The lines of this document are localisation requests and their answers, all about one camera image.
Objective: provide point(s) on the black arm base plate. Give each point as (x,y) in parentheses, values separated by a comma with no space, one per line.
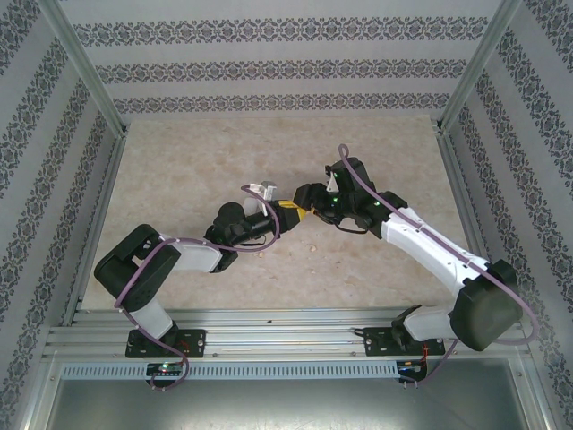
(380,342)
(194,342)

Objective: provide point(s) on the aluminium frame post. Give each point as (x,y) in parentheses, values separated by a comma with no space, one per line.
(80,62)
(481,62)

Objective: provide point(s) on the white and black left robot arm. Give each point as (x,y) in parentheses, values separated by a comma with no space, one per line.
(112,269)

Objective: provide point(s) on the aluminium side rail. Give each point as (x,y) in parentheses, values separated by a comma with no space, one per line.
(99,224)
(473,224)

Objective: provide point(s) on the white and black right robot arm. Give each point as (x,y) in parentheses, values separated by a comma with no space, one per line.
(483,313)

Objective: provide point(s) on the aluminium rail beam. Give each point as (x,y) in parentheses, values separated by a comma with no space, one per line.
(291,336)

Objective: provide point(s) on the grey metal shelf panel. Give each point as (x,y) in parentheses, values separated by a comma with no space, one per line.
(291,403)

